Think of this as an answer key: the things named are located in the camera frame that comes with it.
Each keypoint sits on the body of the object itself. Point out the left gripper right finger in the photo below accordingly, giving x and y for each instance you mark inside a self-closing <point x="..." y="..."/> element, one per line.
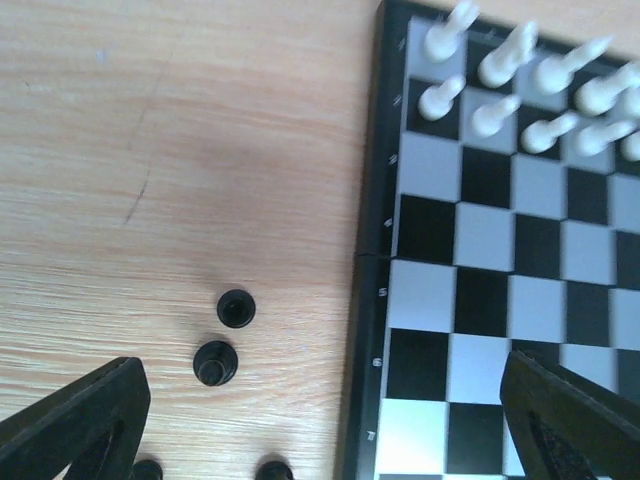
<point x="565" y="426"/>

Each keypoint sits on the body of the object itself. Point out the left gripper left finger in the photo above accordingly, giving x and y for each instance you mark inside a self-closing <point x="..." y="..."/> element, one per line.
<point x="89" y="429"/>

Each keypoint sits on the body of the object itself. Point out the white bishop back row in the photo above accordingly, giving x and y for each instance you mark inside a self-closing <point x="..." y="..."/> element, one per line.
<point x="556" y="72"/>

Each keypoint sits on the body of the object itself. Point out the black and silver chessboard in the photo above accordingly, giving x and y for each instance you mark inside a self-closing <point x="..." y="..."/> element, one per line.
<point x="469" y="248"/>

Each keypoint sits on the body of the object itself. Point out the black knight near board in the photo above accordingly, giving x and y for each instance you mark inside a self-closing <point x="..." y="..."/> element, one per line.
<point x="274" y="467"/>

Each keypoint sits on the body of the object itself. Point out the white queen back row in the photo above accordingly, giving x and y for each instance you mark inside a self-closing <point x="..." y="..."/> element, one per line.
<point x="599" y="95"/>

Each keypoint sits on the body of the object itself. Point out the white knight back row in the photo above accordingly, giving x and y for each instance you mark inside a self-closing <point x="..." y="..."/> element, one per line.
<point x="501" y="64"/>

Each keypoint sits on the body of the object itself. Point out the black piece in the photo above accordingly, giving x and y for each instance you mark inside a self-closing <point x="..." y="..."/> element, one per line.
<point x="236" y="308"/>
<point x="146" y="470"/>
<point x="215" y="363"/>

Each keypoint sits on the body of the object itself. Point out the white pawn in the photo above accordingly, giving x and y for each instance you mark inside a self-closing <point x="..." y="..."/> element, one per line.
<point x="489" y="119"/>
<point x="437" y="100"/>

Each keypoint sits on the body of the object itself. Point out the white rook far left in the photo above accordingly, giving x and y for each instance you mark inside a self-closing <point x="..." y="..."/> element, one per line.
<point x="442" y="40"/>

